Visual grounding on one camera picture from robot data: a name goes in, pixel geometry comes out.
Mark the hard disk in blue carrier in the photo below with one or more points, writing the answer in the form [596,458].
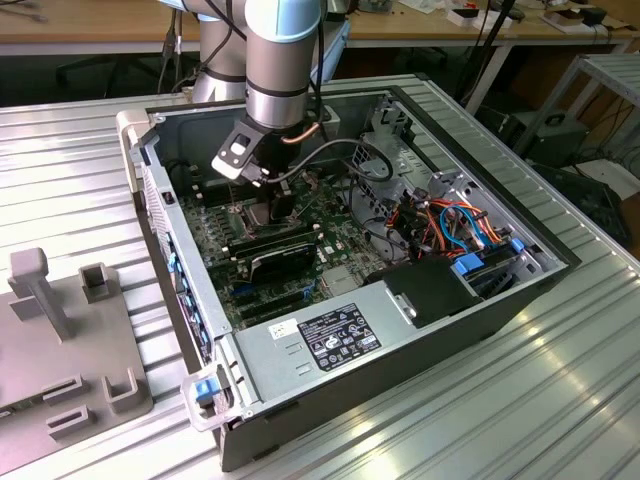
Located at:
[467,262]

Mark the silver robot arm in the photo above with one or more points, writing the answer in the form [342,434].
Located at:
[275,75]

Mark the silver metal drive cage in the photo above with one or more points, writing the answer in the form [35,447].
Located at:
[400,165]

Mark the black graphics card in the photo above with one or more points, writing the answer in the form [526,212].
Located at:
[280,265]

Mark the green motherboard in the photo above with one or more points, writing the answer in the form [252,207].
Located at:
[345,240]

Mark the brown cardboard box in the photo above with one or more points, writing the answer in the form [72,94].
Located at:
[562,20]

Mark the black expansion slot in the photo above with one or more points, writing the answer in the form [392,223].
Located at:
[270,300]
[275,311]

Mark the blue case latch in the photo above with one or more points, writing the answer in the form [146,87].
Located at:
[203,391]

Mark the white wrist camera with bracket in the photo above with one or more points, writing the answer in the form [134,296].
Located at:
[227,162]

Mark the black RAM stick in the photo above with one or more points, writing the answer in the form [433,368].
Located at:
[240,252]

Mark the white papers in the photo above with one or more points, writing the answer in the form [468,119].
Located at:
[425,5]

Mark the grey plastic parts rack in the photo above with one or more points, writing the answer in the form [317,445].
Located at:
[60,360]

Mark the small black device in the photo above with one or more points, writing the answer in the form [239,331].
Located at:
[596,16]

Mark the silver chipset heatsink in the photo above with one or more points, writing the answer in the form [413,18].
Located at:
[340,280]

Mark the black bag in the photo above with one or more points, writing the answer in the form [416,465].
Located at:
[590,200]

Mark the blue expansion slot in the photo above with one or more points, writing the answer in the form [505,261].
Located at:
[244,288]

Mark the black equipment case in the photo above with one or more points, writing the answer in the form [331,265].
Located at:
[557,137]

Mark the white sheet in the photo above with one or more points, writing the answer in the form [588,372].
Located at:
[620,180]

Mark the black RAM slot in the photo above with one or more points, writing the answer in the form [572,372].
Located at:
[220,196]
[215,186]

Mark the grey metal shelf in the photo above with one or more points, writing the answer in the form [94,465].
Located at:
[615,75]

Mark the small blue plastic clip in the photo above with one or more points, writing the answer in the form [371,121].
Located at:
[516,246]

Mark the silver metal bay bracket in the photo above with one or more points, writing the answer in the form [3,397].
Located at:
[460,187]

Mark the CPU socket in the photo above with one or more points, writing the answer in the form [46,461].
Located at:
[243,222]

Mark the grey power supply unit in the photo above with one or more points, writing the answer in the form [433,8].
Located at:
[270,360]

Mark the dark grey PC case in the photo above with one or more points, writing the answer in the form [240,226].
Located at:
[350,400]

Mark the white box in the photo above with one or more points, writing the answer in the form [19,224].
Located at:
[492,20]

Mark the black plastic drive cover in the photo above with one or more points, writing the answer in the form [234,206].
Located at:
[430,290]

